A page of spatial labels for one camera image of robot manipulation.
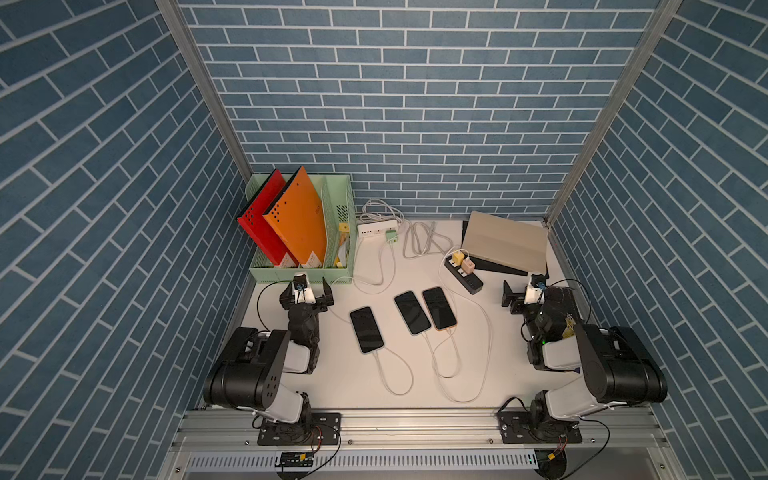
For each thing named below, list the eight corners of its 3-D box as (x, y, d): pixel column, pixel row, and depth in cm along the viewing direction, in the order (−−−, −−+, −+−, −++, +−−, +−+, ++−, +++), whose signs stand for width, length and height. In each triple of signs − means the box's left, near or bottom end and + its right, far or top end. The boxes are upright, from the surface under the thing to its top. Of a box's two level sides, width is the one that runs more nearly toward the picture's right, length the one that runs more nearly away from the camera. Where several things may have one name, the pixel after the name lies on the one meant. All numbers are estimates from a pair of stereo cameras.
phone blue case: (362, 354, 88) (361, 351, 85) (350, 316, 96) (349, 312, 93) (383, 346, 89) (383, 342, 87) (369, 309, 97) (369, 304, 95)
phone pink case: (436, 331, 93) (437, 329, 91) (420, 294, 101) (421, 291, 100) (457, 325, 94) (458, 322, 93) (439, 288, 103) (440, 285, 101)
